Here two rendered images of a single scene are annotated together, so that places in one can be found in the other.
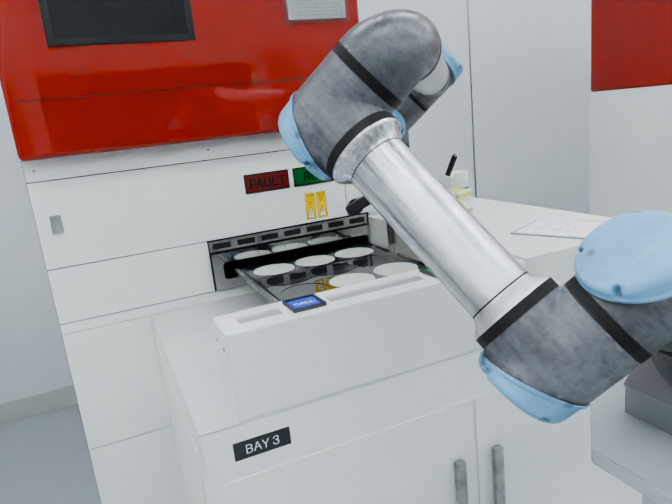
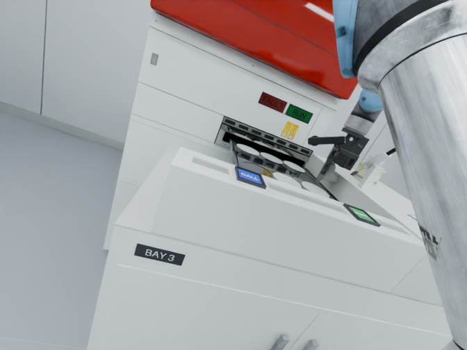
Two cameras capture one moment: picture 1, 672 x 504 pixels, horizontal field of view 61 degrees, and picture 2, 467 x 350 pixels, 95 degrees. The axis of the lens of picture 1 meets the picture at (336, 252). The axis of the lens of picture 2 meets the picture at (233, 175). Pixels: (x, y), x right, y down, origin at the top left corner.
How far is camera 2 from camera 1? 0.51 m
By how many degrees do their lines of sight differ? 12
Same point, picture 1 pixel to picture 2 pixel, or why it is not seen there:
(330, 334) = (254, 212)
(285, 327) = (222, 186)
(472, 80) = (385, 126)
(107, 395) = (137, 160)
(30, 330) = not seen: hidden behind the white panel
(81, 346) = (136, 130)
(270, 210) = (265, 119)
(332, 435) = (212, 277)
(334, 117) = not seen: outside the picture
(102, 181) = (188, 49)
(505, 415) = (333, 328)
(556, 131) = not seen: hidden behind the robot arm
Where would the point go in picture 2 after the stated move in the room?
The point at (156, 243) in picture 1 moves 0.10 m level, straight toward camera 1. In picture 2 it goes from (198, 101) to (194, 102)
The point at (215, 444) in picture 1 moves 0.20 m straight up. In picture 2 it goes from (124, 236) to (150, 130)
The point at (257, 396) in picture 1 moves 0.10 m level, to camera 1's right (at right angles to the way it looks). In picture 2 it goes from (173, 222) to (222, 251)
